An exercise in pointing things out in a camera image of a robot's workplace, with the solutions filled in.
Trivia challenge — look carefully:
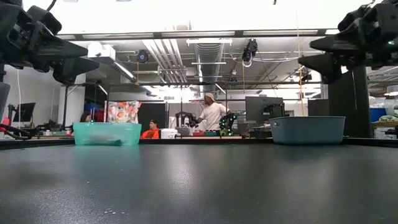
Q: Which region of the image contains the hanging black camera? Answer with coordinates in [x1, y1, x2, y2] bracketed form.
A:
[241, 38, 259, 68]

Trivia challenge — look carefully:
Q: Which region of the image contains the yellow hanging strap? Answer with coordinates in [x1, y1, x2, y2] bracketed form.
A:
[295, 12, 304, 107]

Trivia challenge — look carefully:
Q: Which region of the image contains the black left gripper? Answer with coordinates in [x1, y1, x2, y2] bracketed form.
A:
[0, 0, 101, 85]

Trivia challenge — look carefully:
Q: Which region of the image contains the ribbed ceiling duct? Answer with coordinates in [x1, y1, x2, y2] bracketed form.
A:
[194, 42, 225, 98]

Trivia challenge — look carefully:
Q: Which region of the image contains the black table mat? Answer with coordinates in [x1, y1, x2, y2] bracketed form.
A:
[0, 136, 398, 224]

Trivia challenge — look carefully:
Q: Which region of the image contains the white ceiling unit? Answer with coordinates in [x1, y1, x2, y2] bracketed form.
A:
[87, 41, 117, 62]

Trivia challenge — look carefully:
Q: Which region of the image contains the teal plastic bin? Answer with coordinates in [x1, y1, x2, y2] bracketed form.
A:
[73, 121, 142, 146]

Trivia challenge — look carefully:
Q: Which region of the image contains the black partition panel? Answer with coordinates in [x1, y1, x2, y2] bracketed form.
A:
[327, 67, 373, 138]

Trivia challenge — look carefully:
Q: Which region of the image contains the black computer monitor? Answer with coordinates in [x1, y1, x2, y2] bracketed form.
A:
[14, 102, 36, 123]
[244, 96, 285, 124]

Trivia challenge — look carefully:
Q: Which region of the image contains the blue tub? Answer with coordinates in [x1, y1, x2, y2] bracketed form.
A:
[369, 107, 387, 123]

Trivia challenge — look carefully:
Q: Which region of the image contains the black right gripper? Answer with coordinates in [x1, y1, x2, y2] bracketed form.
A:
[297, 0, 398, 85]

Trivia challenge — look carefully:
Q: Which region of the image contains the white box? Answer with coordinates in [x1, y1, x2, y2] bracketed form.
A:
[160, 128, 179, 139]

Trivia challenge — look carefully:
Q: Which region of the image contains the blue-grey plastic bin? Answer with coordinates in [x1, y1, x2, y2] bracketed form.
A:
[269, 115, 346, 145]

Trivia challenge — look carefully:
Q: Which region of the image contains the overhead frame beam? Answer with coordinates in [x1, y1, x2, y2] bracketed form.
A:
[57, 29, 341, 42]

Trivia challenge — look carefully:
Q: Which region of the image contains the round black ceiling lamp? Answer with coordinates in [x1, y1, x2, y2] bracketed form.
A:
[136, 49, 150, 64]

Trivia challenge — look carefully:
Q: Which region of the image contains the floral cloth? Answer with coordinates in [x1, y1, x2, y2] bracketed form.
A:
[106, 100, 142, 124]

